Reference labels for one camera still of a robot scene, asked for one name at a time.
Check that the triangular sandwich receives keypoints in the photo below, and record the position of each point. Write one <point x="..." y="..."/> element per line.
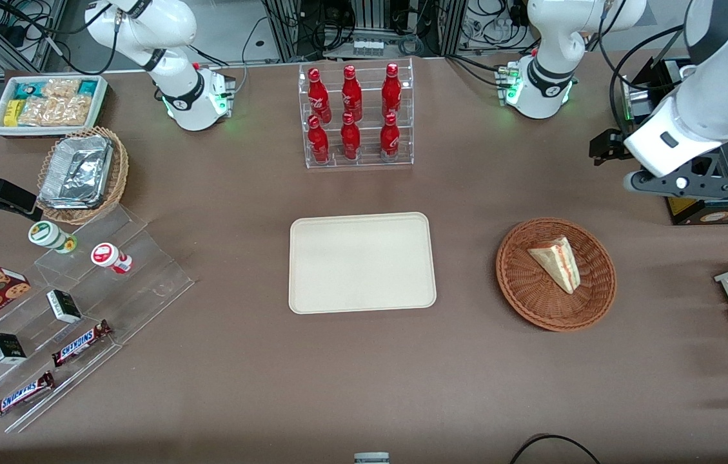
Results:
<point x="557" y="264"/>

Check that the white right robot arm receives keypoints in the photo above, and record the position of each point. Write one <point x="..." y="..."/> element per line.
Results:
<point x="173" y="26"/>

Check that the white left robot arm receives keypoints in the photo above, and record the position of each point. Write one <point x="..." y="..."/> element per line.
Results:
<point x="725" y="77"/>

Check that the light wicker basket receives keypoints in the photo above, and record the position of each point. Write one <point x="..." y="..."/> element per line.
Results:
<point x="120" y="174"/>

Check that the brown round wicker basket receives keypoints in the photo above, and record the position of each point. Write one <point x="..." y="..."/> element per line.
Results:
<point x="525" y="290"/>

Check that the beige plastic tray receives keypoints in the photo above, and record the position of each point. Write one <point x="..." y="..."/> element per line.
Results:
<point x="362" y="263"/>

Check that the green lid yogurt cup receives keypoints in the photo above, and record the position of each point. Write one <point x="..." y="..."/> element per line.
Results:
<point x="48" y="234"/>

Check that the black hot food warmer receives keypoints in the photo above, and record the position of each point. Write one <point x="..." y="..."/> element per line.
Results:
<point x="725" y="214"/>

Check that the stacked aluminium foil containers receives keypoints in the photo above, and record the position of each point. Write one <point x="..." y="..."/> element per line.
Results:
<point x="77" y="171"/>

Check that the yellow snack packet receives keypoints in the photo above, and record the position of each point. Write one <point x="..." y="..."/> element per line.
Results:
<point x="12" y="113"/>

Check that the clear bag of crackers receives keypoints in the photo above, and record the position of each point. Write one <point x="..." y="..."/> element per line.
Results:
<point x="57" y="113"/>
<point x="60" y="89"/>

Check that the red lid yogurt cup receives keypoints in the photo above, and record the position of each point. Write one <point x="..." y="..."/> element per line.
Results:
<point x="106" y="255"/>

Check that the teal snack packet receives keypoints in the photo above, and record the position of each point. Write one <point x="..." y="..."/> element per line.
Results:
<point x="89" y="86"/>
<point x="28" y="89"/>

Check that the small black carton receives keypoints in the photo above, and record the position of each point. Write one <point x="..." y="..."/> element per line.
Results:
<point x="64" y="306"/>
<point x="6" y="348"/>

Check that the clear acrylic stepped stand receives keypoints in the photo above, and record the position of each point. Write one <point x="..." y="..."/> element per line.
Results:
<point x="144" y="283"/>

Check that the Snickers chocolate bar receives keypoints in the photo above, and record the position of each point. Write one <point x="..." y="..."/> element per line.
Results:
<point x="20" y="395"/>
<point x="80" y="343"/>

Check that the red cola bottle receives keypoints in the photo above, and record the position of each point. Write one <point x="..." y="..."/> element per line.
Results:
<point x="318" y="96"/>
<point x="391" y="90"/>
<point x="318" y="143"/>
<point x="351" y="93"/>
<point x="351" y="140"/>
<point x="390" y="138"/>

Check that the clear acrylic bottle rack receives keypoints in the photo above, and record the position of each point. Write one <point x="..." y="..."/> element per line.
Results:
<point x="371" y="162"/>

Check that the small grey device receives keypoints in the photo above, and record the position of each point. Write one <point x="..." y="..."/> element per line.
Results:
<point x="371" y="458"/>

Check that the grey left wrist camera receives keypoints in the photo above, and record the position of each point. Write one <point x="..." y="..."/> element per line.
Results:
<point x="667" y="185"/>

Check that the aluminium equipment frame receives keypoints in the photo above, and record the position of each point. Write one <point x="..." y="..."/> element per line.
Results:
<point x="286" y="32"/>

